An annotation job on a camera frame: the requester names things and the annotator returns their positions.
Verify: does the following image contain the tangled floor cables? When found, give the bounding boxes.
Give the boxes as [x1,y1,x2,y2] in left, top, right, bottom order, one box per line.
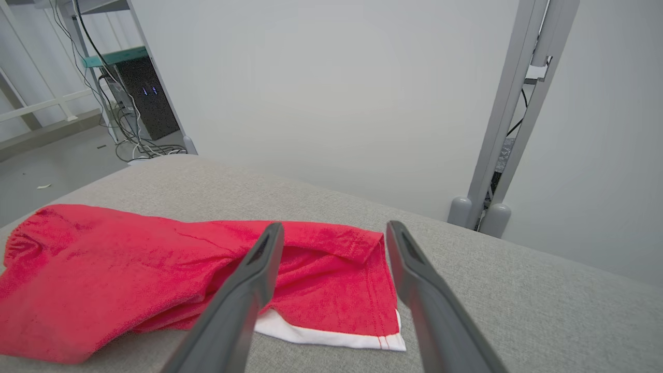
[98,78,188,163]

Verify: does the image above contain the white rail frame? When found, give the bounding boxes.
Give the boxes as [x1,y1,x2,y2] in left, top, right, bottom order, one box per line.
[0,0,99,130]

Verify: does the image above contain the thin grey panel edge post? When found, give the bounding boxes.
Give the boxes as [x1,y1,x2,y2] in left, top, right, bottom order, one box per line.
[127,0,198,155]

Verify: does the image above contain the grey cylindrical post foot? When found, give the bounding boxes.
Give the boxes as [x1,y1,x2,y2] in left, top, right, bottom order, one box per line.
[448,196,473,228]
[479,203,512,239]

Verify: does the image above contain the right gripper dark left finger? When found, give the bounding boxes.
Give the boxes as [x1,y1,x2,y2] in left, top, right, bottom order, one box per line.
[161,223,284,373]

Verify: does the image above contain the grey metal rack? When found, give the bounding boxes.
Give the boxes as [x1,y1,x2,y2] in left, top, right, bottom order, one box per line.
[52,0,131,146]

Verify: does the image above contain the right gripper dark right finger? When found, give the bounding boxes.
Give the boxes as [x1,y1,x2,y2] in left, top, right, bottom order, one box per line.
[386,220,508,373]

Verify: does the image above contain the black computer tower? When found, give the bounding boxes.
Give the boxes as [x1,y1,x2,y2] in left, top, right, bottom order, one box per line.
[110,55,180,140]

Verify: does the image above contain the red shorts with white band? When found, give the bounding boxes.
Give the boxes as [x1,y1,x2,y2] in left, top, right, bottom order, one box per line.
[0,204,407,364]

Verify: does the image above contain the teal shelf board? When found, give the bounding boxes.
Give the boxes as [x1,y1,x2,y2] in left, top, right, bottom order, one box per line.
[82,47,149,69]

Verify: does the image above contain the grey metal partition post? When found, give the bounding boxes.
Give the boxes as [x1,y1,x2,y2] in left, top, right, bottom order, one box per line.
[466,0,581,231]

